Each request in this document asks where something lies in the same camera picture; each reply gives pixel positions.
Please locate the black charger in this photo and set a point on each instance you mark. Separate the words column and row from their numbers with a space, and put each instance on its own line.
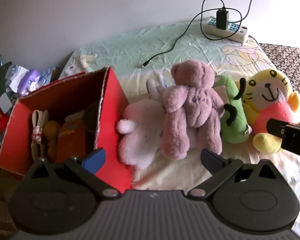
column 222, row 20

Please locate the printed bed sheet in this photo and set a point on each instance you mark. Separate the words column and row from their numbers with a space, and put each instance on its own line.
column 140, row 45

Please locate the green plush toy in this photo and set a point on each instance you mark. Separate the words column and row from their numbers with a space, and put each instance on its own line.
column 240, row 120

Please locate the blue white packet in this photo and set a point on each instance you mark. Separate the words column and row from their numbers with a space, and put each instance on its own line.
column 48, row 73

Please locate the red cardboard box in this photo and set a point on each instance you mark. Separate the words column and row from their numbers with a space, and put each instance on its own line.
column 112, row 105

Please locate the white rabbit plush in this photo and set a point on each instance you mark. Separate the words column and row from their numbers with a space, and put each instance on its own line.
column 140, row 130

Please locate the white power strip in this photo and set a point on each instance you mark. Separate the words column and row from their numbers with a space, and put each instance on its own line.
column 237, row 35

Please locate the red fluffy toy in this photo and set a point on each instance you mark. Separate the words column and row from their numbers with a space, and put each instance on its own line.
column 0, row 120

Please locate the brown plush toy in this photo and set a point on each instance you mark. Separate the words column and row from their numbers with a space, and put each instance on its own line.
column 51, row 130

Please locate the pink teddy bear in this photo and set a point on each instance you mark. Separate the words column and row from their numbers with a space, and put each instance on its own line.
column 190, row 105

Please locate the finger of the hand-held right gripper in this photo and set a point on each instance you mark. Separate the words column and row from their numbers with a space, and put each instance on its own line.
column 276, row 128

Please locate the purple packet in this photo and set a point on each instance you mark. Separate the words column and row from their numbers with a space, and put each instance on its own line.
column 30, row 80

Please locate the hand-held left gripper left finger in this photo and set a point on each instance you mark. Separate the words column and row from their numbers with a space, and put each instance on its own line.
column 95, row 158

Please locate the yellow tiger plush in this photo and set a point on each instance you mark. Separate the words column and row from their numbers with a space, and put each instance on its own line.
column 265, row 87

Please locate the brown patterned blanket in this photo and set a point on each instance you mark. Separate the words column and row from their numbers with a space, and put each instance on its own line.
column 290, row 60

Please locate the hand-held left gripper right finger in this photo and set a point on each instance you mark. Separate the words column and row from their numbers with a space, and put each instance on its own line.
column 211, row 160

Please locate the dark green bag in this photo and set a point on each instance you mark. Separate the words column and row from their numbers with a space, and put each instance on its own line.
column 0, row 77

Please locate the beige rabbit plush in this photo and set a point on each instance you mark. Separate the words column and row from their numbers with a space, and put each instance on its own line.
column 37, row 130

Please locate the orange plush toy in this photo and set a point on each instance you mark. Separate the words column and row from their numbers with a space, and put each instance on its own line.
column 70, row 140

